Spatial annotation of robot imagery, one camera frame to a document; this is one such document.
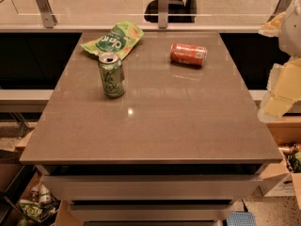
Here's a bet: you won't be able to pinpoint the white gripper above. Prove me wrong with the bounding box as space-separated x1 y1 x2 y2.
258 0 301 123

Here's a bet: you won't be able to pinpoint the red coke can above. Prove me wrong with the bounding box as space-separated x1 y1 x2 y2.
170 43 207 66

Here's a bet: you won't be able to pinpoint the green LaCroix can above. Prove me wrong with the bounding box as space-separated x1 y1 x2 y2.
98 52 125 98

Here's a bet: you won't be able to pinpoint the black office chair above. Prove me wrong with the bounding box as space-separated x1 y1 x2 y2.
143 0 200 24

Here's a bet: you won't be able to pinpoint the cardboard box with items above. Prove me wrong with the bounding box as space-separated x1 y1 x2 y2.
260 144 301 209

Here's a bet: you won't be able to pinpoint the green chip bag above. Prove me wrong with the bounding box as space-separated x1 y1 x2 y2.
81 21 144 59

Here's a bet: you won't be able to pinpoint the blue perforated pad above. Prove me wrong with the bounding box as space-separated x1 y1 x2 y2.
226 212 257 226

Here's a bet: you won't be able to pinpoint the glass railing panel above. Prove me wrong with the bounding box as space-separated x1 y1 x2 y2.
8 0 293 17

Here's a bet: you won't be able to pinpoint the lower cabinet drawer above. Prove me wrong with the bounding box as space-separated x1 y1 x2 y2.
69 204 233 221

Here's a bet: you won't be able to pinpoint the cabinet drawer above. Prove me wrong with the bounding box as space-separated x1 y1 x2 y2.
42 175 261 201
69 204 233 221

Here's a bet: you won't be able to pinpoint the upper cabinet drawer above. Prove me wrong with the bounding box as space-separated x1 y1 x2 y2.
42 175 261 201

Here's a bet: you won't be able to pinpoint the cans in left bin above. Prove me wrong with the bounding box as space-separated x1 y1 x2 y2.
30 185 53 205

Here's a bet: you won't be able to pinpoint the right metal railing bracket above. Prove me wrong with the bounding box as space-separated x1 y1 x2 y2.
268 0 293 21

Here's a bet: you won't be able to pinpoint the metal railing bracket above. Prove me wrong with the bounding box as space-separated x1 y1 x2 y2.
158 0 168 29
268 0 293 21
35 0 57 28

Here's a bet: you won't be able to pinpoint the middle metal railing bracket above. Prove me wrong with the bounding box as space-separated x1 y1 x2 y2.
158 0 168 29

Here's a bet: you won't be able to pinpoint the left metal railing bracket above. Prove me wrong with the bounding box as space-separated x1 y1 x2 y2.
35 0 57 28

